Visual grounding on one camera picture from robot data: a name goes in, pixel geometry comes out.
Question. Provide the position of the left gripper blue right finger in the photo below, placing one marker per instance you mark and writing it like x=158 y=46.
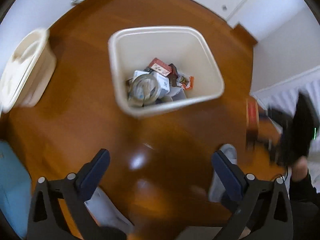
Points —
x=261 y=206

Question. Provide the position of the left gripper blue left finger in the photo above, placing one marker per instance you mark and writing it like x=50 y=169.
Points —
x=46 y=220

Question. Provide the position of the white red snack wrapper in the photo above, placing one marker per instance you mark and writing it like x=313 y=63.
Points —
x=185 y=81

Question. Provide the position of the white small carton box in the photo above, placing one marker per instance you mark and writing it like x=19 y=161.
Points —
x=175 y=94

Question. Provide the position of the dark brown glossy pack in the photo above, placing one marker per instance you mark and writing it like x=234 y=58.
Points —
x=173 y=76

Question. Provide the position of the white box with QR code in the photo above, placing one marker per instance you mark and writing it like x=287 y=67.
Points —
x=163 y=82

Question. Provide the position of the dark red text box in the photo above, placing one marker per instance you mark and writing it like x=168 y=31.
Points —
x=159 y=66

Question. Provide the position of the clear packing tape roll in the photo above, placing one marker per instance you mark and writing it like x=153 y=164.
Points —
x=144 y=91

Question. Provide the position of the red Nanjing cigarette pack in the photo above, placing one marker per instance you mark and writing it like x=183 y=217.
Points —
x=252 y=123

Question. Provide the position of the beige square trash bin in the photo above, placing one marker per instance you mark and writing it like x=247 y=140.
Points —
x=134 y=48

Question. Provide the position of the person right hand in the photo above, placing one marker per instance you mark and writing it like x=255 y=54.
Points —
x=299 y=169

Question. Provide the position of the white louvered closet door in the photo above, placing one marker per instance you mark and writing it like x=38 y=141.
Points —
x=284 y=96

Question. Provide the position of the teal storage bin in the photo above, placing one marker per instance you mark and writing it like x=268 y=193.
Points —
x=15 y=191

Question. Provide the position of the grey right slipper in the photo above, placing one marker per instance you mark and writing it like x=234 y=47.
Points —
x=217 y=188

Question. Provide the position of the grey slipper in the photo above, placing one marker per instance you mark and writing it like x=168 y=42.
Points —
x=217 y=188
x=105 y=212

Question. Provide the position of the grey left slipper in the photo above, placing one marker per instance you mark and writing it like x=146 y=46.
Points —
x=105 y=212

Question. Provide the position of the beige oval lidded bucket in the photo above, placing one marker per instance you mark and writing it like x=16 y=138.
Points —
x=28 y=71

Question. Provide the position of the metal door stopper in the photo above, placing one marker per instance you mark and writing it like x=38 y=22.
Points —
x=75 y=2

